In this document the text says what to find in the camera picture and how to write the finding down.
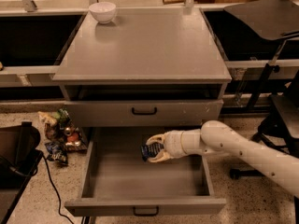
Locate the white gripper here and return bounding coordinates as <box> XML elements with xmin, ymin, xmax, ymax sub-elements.
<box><xmin>146</xmin><ymin>131</ymin><xmax>187</xmax><ymax>163</ymax></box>

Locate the blue rxbar blueberry bar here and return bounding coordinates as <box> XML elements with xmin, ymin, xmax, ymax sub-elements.
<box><xmin>140</xmin><ymin>143</ymin><xmax>164</xmax><ymax>161</ymax></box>

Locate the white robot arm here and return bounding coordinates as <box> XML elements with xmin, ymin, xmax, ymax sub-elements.
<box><xmin>141</xmin><ymin>120</ymin><xmax>299</xmax><ymax>198</ymax></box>

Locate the grey closed top drawer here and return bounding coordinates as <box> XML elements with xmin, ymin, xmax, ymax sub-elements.
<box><xmin>65</xmin><ymin>100</ymin><xmax>223</xmax><ymax>127</ymax></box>

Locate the grey open middle drawer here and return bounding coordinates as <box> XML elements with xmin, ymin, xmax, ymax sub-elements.
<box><xmin>64</xmin><ymin>127</ymin><xmax>226</xmax><ymax>217</ymax></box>

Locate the grey drawer cabinet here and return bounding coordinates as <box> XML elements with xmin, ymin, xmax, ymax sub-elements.
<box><xmin>51</xmin><ymin>6</ymin><xmax>233</xmax><ymax>135</ymax></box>

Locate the wooden stick on far counter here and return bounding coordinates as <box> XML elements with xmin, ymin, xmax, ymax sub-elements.
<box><xmin>163</xmin><ymin>0</ymin><xmax>185</xmax><ymax>5</ymax></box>

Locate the blue snack bag on floor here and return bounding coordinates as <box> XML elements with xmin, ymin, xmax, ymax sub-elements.
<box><xmin>45</xmin><ymin>141</ymin><xmax>68</xmax><ymax>165</ymax></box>

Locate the pile of snack packages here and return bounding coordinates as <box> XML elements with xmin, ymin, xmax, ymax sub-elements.
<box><xmin>37</xmin><ymin>108</ymin><xmax>87</xmax><ymax>151</ymax></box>

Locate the black chair at left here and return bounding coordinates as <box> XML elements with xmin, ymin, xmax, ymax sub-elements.
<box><xmin>0</xmin><ymin>121</ymin><xmax>41</xmax><ymax>224</ymax></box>

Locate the white ceramic bowl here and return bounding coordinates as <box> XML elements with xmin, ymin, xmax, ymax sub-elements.
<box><xmin>89</xmin><ymin>2</ymin><xmax>116</xmax><ymax>24</ymax></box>

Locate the black office chair at right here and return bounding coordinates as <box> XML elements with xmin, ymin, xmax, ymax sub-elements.
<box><xmin>223</xmin><ymin>0</ymin><xmax>299</xmax><ymax>224</ymax></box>

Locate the black top drawer handle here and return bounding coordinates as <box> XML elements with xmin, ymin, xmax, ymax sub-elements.
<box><xmin>131</xmin><ymin>107</ymin><xmax>158</xmax><ymax>116</ymax></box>

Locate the black drawer handle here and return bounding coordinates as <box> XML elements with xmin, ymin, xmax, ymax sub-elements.
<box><xmin>133</xmin><ymin>206</ymin><xmax>160</xmax><ymax>217</ymax></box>
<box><xmin>131</xmin><ymin>107</ymin><xmax>158</xmax><ymax>116</ymax></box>

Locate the black middle drawer handle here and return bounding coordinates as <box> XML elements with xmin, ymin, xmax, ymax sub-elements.
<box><xmin>133</xmin><ymin>206</ymin><xmax>160</xmax><ymax>217</ymax></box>

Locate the black cable on floor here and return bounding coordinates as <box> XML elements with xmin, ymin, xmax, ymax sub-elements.
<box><xmin>0</xmin><ymin>154</ymin><xmax>76</xmax><ymax>224</ymax></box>

